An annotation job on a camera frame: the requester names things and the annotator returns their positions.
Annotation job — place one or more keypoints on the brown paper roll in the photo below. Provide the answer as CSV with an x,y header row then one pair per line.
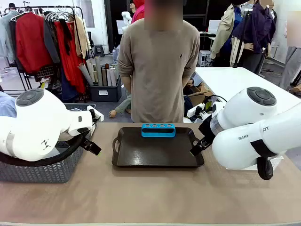
x,y
104,76

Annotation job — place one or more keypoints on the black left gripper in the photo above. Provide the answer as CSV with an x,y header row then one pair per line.
x,y
65,137

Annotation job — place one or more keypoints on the person's left forearm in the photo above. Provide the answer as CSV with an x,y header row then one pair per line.
x,y
185,81

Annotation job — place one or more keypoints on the dark grey hanging garment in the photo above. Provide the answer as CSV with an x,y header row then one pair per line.
x,y
51,42

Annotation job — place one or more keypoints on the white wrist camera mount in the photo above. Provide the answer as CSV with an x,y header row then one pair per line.
x,y
96,114
198,111

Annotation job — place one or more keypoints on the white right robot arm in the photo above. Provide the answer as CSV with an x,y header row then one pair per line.
x,y
254,131

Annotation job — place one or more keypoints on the mannequin in beige coat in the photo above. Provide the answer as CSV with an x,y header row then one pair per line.
x,y
225,35

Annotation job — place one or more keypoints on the dark brown serving tray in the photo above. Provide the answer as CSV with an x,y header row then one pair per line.
x,y
157,150

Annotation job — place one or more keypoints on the small grey woven basket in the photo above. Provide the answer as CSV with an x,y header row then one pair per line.
x,y
70,107

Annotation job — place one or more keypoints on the cardboard box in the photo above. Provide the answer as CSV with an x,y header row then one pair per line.
x,y
200,91

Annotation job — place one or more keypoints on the mannequin in purple shirt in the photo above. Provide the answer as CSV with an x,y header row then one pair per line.
x,y
256,33

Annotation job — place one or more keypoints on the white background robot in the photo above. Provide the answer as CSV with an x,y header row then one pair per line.
x,y
126,21

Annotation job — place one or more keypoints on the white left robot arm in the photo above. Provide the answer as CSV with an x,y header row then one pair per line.
x,y
35,127

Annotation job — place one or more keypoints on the mannequin lying on floor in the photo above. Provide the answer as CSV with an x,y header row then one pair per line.
x,y
120,108

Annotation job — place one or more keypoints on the grey paper roll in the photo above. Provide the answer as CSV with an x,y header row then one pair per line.
x,y
86,75

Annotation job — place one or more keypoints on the red jacket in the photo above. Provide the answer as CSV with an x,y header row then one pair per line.
x,y
30,42

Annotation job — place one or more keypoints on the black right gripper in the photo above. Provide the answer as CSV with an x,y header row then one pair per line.
x,y
207,129

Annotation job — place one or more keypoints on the white computer case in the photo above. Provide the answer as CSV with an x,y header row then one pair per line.
x,y
204,58

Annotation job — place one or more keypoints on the person's right forearm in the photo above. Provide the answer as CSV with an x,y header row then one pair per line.
x,y
127,82

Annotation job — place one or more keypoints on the large grey woven basket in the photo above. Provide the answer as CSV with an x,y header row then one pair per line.
x,y
47,171

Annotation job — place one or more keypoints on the beige hanging garment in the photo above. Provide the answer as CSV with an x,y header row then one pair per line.
x,y
82,37

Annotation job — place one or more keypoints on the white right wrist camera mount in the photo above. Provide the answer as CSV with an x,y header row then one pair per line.
x,y
198,111

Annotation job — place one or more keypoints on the dark storage bin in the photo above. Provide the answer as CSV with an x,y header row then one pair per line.
x,y
105,93

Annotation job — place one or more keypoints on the person in pink hoodie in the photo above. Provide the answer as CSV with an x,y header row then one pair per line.
x,y
138,11

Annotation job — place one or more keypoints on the blue test tube rack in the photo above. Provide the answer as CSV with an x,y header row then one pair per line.
x,y
158,133

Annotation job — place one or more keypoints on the black step stool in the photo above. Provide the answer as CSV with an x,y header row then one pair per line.
x,y
99,50

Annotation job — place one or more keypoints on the tall grey-green paper roll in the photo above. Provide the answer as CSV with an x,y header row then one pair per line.
x,y
99,70

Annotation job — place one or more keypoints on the person in blue shirt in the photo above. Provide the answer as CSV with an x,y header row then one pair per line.
x,y
7,106

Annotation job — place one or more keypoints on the person in grey trousers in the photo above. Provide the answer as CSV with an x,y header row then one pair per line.
x,y
292,63

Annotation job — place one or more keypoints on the white paper roll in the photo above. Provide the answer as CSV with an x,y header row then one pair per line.
x,y
109,77

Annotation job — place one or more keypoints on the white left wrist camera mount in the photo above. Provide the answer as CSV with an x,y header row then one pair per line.
x,y
96,114

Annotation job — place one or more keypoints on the light grey hanging garment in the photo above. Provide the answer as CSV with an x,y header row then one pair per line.
x,y
5,37

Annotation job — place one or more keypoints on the black clothes rack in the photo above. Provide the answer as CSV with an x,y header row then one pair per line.
x,y
77,14

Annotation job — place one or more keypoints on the white office table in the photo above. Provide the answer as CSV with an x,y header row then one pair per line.
x,y
230,80

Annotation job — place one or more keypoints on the person in beige sweater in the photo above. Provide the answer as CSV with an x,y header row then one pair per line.
x,y
157,70

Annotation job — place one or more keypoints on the red dress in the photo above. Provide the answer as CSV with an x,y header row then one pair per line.
x,y
70,68

